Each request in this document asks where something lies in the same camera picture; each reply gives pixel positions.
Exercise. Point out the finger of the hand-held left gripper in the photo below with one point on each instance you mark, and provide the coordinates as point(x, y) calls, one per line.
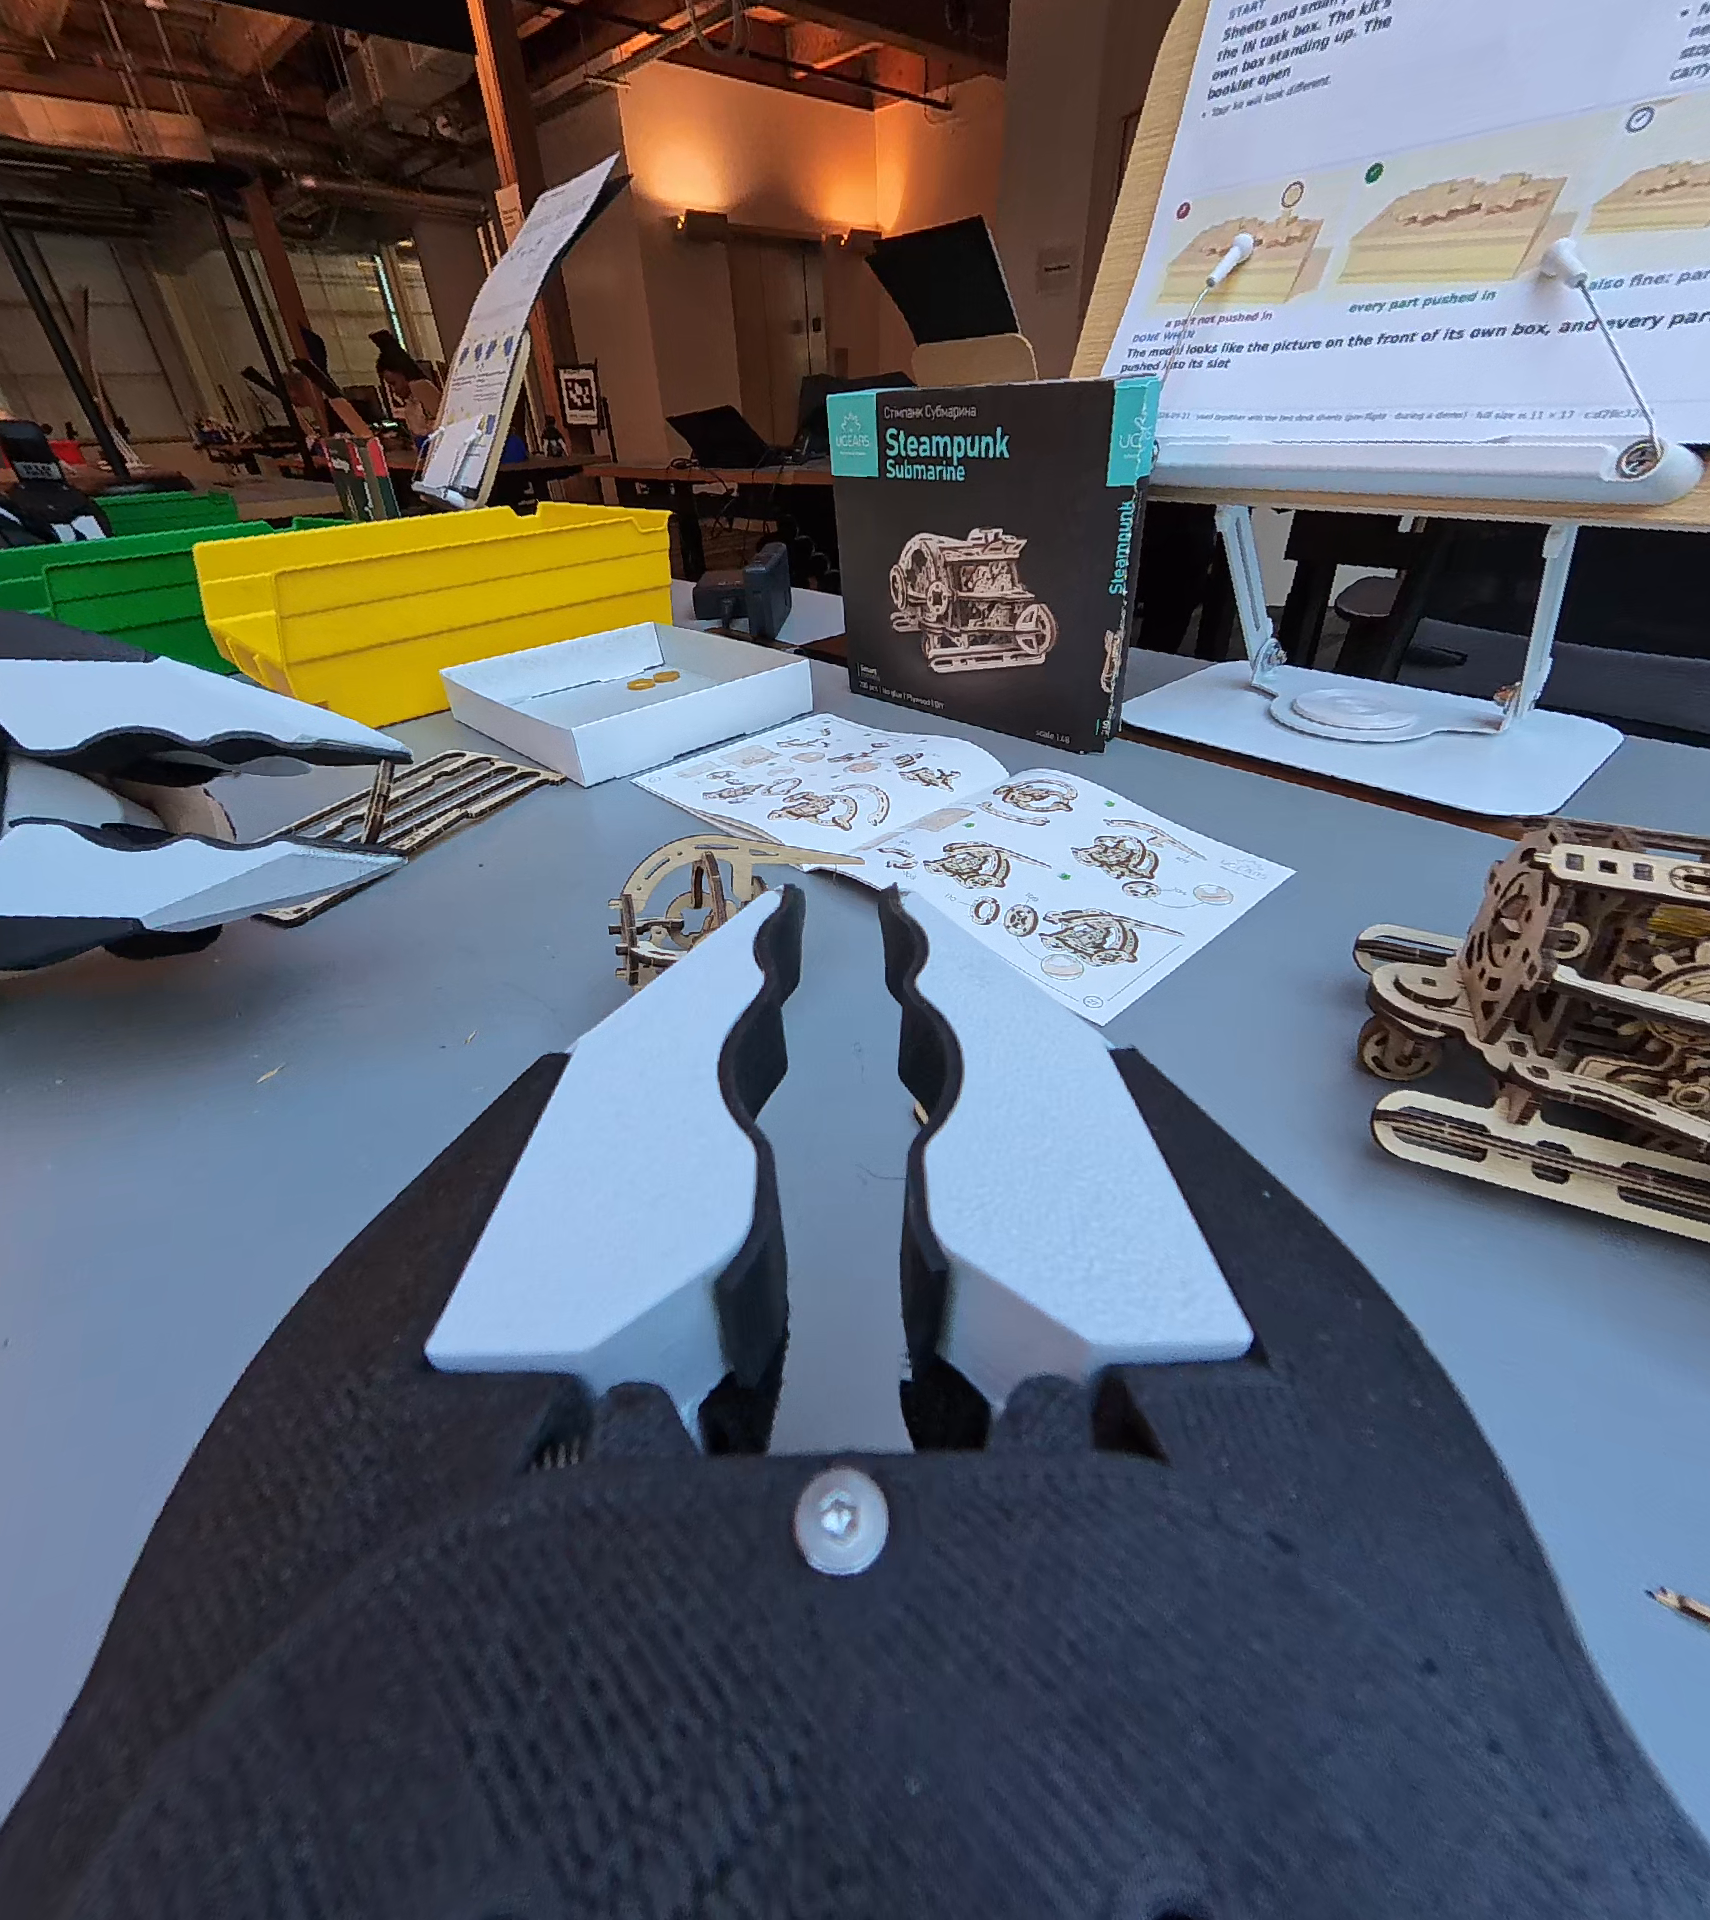
point(135, 696)
point(94, 883)

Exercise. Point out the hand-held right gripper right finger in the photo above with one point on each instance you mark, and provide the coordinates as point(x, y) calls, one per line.
point(1078, 1201)

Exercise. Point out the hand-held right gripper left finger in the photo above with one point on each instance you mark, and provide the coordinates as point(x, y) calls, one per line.
point(614, 1201)

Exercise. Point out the small wooden model assembly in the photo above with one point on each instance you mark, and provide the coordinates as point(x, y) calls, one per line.
point(714, 856)

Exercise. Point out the wooden parts sheet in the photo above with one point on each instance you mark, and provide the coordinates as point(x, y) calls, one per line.
point(468, 786)

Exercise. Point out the black model kit box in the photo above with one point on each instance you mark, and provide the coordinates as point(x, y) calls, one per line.
point(870, 691)

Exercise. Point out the large wooden model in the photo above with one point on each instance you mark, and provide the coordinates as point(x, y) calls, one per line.
point(1588, 963)

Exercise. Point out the green plastic bin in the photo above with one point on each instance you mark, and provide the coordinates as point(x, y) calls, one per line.
point(172, 509)
point(94, 590)

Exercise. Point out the yellow plastic bin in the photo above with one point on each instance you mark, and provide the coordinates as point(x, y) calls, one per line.
point(422, 614)

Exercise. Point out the open instruction booklet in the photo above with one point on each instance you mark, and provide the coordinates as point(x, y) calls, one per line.
point(1093, 883)

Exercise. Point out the red and green box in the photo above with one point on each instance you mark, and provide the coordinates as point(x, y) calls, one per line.
point(362, 474)

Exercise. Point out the white cardboard tray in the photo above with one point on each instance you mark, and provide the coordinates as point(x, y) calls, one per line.
point(571, 740)

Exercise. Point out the square marker sign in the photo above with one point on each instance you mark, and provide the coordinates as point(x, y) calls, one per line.
point(578, 400)

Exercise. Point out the background document stand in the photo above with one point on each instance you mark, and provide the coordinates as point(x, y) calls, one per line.
point(527, 271)

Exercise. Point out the black electronic device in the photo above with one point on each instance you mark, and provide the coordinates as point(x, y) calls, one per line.
point(766, 581)

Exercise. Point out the small wooden scrap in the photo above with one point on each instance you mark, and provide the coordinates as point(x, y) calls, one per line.
point(1702, 1614)

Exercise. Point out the black square panel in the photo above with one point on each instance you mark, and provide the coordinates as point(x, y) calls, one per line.
point(945, 284)

